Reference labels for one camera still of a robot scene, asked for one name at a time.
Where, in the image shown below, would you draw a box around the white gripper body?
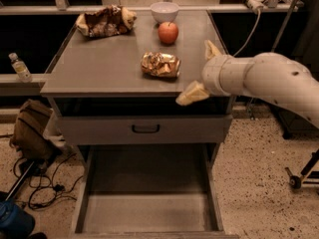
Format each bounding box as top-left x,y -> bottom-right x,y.
201,55 -> 254,97

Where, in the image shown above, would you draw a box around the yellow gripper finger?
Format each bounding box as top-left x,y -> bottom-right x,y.
204,40 -> 221,60
175,81 -> 209,106

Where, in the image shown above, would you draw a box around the orange soda can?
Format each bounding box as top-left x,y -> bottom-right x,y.
141,52 -> 180,78

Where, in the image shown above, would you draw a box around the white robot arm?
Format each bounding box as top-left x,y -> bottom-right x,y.
176,40 -> 319,127

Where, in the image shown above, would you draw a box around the closed grey upper drawer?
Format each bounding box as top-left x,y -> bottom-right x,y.
58,115 -> 232,145

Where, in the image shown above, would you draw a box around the grey drawer cabinet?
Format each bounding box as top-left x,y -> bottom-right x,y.
39,9 -> 235,239

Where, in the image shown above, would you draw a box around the open grey lower drawer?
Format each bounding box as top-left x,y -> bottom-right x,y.
71,144 -> 224,239

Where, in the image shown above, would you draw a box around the red apple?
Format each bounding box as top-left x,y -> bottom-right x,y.
158,22 -> 178,45

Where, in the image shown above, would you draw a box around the white bowl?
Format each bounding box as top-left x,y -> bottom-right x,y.
151,2 -> 179,23

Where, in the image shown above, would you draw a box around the metal tripod pole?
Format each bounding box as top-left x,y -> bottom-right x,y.
271,0 -> 298,52

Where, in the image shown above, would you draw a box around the crumpled brown chip bag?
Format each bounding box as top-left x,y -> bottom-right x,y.
76,5 -> 137,38

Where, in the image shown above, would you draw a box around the black caster wheel stand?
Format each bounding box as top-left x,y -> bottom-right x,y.
285,149 -> 319,189

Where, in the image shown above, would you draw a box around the clear plastic water bottle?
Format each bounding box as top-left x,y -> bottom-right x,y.
8,53 -> 32,83

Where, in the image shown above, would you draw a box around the brown backpack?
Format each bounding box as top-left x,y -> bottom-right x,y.
9,100 -> 61,159

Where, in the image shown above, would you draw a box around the blue plastic container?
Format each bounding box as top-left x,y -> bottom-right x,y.
0,201 -> 35,239

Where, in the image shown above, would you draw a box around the white power cable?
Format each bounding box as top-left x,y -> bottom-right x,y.
232,8 -> 263,58

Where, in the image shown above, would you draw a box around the black drawer handle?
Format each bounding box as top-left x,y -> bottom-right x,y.
132,124 -> 160,133

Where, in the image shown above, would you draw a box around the black floor cables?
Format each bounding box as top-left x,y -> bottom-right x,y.
12,152 -> 84,211

